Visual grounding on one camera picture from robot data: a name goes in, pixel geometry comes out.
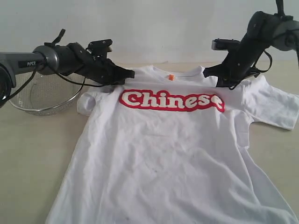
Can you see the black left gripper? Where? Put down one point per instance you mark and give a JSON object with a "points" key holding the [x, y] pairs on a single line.
{"points": [[104, 71]]}

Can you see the white t-shirt with red print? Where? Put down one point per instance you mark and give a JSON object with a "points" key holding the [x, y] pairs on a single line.
{"points": [[172, 148]]}

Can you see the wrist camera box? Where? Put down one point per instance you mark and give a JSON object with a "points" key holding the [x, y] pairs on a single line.
{"points": [[224, 44], [100, 47]]}

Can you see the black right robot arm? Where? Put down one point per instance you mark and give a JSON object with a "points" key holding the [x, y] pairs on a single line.
{"points": [[264, 30]]}

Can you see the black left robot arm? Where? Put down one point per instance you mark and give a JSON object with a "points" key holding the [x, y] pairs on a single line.
{"points": [[17, 69]]}

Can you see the metal wire mesh basket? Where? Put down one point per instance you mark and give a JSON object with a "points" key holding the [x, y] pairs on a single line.
{"points": [[48, 94]]}

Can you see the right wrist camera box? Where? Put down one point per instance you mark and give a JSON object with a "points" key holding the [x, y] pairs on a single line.
{"points": [[224, 44]]}

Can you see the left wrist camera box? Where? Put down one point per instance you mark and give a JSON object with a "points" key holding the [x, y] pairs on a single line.
{"points": [[100, 47]]}

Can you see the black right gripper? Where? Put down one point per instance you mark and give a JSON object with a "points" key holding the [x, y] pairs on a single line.
{"points": [[234, 68]]}

